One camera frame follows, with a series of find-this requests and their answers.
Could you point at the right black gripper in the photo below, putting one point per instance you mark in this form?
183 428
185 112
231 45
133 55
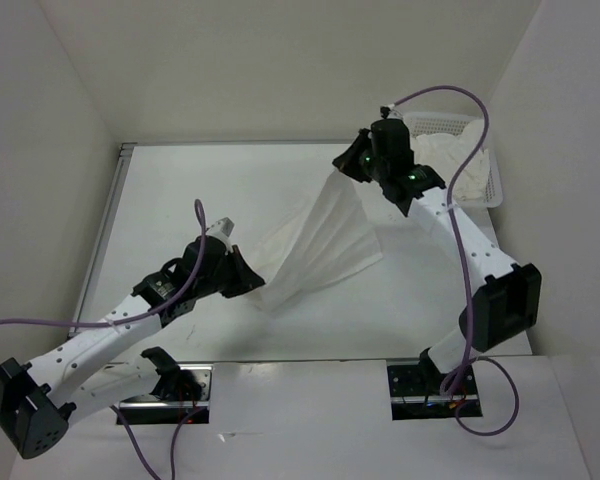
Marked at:
347 161

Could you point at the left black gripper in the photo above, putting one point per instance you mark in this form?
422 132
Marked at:
246 278

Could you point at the white skirt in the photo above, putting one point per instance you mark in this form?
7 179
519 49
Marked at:
326 239

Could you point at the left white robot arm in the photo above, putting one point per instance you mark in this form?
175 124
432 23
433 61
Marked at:
43 397

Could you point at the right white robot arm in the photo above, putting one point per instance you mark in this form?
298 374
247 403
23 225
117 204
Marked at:
504 295

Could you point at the white skirts in basket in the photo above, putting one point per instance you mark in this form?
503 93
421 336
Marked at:
444 144

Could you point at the white plastic basket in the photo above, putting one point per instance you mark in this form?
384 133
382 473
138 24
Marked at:
494 189

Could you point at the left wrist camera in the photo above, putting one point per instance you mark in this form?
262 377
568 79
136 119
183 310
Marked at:
221 230

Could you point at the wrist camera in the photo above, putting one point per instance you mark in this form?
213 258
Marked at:
390 112
221 230

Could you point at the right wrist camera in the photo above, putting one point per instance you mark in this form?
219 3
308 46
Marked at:
390 112

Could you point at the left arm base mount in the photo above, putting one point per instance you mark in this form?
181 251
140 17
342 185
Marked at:
170 408

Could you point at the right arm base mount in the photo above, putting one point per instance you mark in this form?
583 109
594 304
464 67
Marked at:
411 398

